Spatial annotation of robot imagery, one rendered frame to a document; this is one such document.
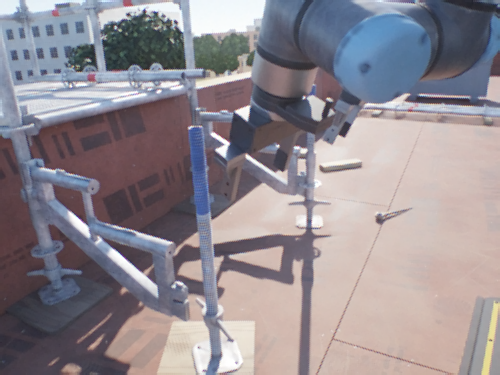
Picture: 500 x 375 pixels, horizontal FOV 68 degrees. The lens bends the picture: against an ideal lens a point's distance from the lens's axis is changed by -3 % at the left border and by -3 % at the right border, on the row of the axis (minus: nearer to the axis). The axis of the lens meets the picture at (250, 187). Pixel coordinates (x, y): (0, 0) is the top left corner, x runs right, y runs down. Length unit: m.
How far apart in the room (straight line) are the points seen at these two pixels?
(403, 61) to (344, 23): 0.07
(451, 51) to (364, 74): 0.14
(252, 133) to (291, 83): 0.09
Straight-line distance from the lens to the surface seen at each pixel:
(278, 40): 0.50
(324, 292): 1.65
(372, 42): 0.39
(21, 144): 1.58
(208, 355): 1.36
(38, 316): 1.74
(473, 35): 0.52
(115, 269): 1.41
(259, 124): 0.54
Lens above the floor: 0.98
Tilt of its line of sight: 21 degrees down
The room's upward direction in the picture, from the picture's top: 2 degrees counter-clockwise
